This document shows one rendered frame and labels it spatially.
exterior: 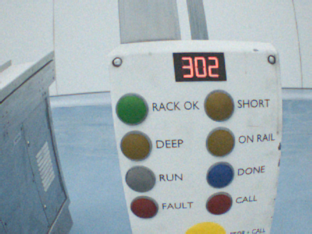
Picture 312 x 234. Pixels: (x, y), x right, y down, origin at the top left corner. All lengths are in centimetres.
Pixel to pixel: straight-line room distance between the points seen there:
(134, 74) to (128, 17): 8
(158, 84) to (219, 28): 354
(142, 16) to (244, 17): 348
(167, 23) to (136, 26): 3
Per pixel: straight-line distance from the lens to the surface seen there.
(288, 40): 403
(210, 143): 45
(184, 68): 44
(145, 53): 44
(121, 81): 45
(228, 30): 398
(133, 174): 48
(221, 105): 44
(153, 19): 50
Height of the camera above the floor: 123
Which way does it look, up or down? 19 degrees down
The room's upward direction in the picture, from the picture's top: 5 degrees counter-clockwise
